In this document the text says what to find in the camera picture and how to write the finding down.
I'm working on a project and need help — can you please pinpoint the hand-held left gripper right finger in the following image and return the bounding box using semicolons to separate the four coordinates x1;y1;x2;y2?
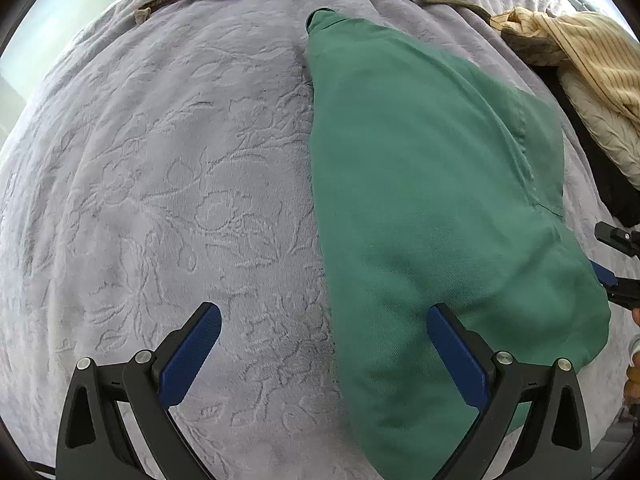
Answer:
426;303;592;480

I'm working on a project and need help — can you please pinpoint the lavender embossed blanket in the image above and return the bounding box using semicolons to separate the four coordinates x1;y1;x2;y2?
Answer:
0;0;640;480

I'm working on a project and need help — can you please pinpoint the black cloth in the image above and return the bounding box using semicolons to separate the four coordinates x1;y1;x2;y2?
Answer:
517;42;640;232

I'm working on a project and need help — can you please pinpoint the yellow striped garment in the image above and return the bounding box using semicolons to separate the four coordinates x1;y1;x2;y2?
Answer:
489;6;640;122

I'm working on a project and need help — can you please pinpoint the green garment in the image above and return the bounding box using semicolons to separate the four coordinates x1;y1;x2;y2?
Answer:
304;7;614;480

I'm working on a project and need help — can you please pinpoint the white crinkled cloth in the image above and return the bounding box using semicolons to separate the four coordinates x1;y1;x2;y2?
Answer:
556;69;640;192

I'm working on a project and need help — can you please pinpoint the person's right hand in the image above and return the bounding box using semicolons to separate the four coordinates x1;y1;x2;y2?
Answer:
624;306;640;407

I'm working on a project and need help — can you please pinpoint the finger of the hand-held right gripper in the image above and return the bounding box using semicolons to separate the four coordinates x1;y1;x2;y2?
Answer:
589;259;640;312
594;221;640;257

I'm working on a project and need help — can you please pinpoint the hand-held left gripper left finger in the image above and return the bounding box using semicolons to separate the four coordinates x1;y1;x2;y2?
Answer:
56;302;222;480

